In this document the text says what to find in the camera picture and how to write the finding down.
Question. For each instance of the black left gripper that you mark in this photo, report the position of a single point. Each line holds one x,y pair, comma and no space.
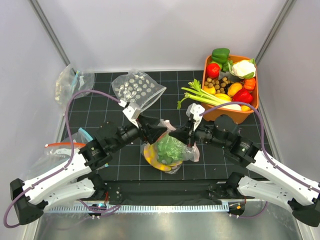
151,133

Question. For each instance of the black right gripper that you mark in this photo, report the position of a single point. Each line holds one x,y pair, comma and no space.
187,136

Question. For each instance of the yellow banana bunch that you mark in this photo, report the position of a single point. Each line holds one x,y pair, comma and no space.
150,156

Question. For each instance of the green lettuce cabbage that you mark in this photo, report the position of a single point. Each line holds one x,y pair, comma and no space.
170,150

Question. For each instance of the pink-zipper zip bag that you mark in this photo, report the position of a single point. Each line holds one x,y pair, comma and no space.
193,153

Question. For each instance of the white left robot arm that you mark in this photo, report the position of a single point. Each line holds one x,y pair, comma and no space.
77,178

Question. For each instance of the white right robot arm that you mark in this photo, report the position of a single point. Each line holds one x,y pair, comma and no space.
287,189

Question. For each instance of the white-dotted zip bag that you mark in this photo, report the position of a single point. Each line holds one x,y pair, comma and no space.
137,87

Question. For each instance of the blue-zipper bag front left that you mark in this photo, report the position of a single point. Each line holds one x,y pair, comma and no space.
47,162

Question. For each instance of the blue-zipper bag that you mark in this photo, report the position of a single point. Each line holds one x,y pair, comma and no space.
47,162
70,82

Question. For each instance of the orange-zipper bag front left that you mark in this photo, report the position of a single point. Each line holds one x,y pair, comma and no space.
58,149

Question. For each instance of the blue-zipper bag back left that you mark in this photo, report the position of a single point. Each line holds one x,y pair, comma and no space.
70,82

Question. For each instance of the green celery stalks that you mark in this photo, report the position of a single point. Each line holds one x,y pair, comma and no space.
196,93

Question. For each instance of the yellow squash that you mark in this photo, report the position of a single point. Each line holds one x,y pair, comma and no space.
222,96

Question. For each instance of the black grid cutting mat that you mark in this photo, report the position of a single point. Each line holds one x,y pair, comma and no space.
128,164

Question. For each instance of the brown mushroom cluster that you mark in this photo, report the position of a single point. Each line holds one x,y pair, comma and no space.
216,86

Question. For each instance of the orange plastic basket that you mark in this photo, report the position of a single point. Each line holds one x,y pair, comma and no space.
237,116

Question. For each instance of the yellow lemon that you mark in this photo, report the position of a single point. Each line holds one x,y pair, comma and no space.
245,108

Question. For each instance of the yellow bell pepper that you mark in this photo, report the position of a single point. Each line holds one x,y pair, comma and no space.
234,88

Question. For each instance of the red tomato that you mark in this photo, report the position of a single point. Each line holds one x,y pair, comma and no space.
212,70

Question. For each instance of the red bell pepper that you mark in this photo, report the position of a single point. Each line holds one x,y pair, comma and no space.
243,96

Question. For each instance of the small orange pumpkin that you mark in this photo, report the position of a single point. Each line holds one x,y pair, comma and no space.
249,84

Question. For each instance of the green bell pepper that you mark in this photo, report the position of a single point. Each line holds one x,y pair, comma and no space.
220,55

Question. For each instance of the white cauliflower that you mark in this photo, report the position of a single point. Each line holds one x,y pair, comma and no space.
244,69

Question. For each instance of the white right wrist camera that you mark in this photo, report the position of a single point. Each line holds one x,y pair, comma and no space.
194,112

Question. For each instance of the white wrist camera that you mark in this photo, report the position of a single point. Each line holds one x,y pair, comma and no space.
194,112
132,111

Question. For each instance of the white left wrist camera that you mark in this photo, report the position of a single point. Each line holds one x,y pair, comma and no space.
132,111

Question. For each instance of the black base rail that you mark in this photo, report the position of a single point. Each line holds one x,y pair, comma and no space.
199,192

